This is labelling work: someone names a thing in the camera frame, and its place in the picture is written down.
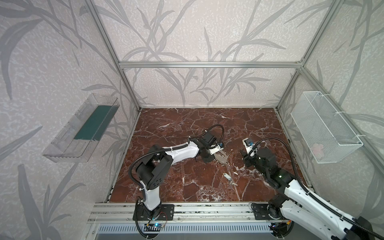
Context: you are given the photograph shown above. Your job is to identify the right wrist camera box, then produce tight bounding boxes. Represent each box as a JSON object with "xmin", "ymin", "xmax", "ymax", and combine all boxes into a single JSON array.
[{"xmin": 242, "ymin": 138, "xmax": 256, "ymax": 158}]

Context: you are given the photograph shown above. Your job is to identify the aluminium frame profiles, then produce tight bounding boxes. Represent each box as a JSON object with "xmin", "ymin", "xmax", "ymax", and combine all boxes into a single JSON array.
[{"xmin": 83, "ymin": 0, "xmax": 384, "ymax": 175}]

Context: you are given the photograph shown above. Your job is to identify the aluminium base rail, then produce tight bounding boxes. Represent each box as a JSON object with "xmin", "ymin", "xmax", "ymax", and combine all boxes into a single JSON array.
[{"xmin": 87, "ymin": 202, "xmax": 287, "ymax": 224}]

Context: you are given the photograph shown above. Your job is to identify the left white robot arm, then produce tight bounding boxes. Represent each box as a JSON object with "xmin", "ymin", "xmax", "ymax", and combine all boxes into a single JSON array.
[{"xmin": 134, "ymin": 132, "xmax": 224, "ymax": 221}]

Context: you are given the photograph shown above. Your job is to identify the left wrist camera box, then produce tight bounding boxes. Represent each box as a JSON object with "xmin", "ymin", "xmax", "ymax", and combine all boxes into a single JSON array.
[{"xmin": 209, "ymin": 142, "xmax": 224, "ymax": 155}]

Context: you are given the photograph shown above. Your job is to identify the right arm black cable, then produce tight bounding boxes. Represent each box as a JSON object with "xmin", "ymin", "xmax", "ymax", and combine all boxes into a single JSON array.
[{"xmin": 251, "ymin": 136, "xmax": 384, "ymax": 240}]

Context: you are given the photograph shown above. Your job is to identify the key with light tag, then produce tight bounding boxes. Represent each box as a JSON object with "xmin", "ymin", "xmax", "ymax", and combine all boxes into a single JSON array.
[{"xmin": 223, "ymin": 173, "xmax": 232, "ymax": 182}]

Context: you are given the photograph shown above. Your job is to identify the white wire mesh basket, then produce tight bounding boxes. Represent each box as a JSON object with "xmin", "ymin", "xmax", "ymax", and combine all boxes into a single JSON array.
[{"xmin": 291, "ymin": 91, "xmax": 364, "ymax": 164}]

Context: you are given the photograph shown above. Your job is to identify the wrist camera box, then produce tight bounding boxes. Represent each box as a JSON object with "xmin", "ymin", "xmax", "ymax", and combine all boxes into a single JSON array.
[
  {"xmin": 242, "ymin": 138, "xmax": 256, "ymax": 158},
  {"xmin": 209, "ymin": 142, "xmax": 224, "ymax": 155}
]

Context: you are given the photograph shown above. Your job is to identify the clear plastic wall bin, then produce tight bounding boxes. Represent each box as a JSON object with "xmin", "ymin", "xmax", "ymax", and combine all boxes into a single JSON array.
[{"xmin": 43, "ymin": 94, "xmax": 120, "ymax": 163}]

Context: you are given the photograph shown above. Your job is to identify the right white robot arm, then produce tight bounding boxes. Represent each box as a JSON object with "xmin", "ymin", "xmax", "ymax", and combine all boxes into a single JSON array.
[{"xmin": 241, "ymin": 145, "xmax": 383, "ymax": 240}]

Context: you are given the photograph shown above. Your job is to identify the white slotted cable duct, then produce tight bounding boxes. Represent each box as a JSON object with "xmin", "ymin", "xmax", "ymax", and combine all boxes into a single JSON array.
[{"xmin": 97, "ymin": 223, "xmax": 272, "ymax": 234}]

